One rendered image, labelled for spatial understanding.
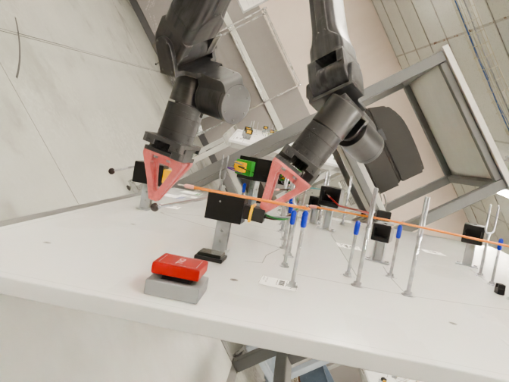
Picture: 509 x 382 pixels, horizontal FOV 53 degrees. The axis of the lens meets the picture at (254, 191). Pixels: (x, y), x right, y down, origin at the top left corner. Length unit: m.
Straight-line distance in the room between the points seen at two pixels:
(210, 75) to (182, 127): 0.10
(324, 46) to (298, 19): 7.47
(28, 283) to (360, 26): 8.03
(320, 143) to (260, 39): 7.53
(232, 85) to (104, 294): 0.34
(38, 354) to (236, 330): 0.44
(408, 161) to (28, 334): 1.33
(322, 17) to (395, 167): 0.99
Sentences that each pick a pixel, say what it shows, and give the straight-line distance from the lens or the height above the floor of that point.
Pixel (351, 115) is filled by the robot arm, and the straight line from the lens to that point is 0.78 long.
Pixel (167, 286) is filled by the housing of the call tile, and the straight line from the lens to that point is 0.53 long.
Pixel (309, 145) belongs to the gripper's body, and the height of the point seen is 1.30.
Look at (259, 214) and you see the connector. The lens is 0.77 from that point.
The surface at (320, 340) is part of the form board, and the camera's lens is 0.50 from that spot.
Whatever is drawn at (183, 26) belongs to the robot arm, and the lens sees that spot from 0.72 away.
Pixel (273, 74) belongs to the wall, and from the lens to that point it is 8.24.
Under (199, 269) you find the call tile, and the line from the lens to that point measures 0.53.
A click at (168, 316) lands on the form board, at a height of 1.10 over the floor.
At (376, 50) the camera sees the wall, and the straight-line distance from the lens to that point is 8.42.
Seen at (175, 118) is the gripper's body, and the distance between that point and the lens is 0.78.
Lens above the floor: 1.27
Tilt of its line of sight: 6 degrees down
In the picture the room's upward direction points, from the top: 64 degrees clockwise
